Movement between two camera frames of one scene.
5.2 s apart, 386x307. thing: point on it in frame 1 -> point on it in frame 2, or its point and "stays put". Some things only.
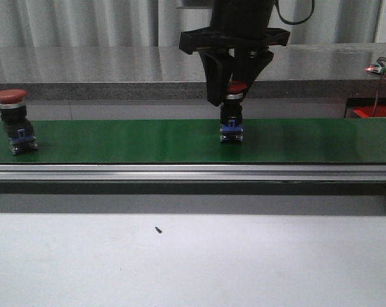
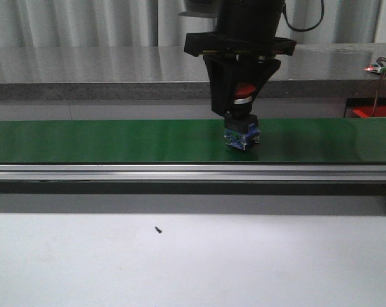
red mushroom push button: x=18 y=125 -> x=241 y=127
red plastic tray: x=380 y=111 stays put
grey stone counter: x=298 y=71 stays put
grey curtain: x=32 y=23 stays put
